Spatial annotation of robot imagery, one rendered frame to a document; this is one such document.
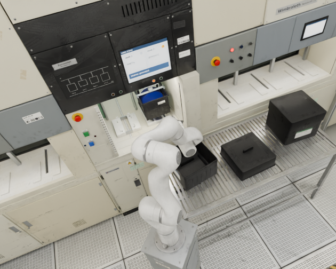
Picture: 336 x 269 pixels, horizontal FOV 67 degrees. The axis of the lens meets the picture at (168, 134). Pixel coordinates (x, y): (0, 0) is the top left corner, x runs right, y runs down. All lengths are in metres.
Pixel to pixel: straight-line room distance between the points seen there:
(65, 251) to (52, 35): 2.01
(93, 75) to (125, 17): 0.36
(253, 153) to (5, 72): 1.59
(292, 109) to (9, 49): 1.81
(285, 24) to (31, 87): 1.62
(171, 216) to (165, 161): 0.34
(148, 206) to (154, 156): 0.37
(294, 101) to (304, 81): 0.51
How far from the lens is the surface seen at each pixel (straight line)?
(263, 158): 1.91
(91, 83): 1.56
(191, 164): 1.97
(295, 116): 2.03
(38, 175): 2.20
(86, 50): 1.46
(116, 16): 1.43
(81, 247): 2.75
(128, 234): 2.63
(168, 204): 1.27
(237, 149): 1.94
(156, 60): 1.58
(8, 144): 1.80
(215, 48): 1.73
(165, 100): 2.03
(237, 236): 2.54
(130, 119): 2.21
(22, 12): 1.40
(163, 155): 1.05
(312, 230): 2.71
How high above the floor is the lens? 2.36
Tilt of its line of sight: 47 degrees down
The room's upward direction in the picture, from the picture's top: 11 degrees counter-clockwise
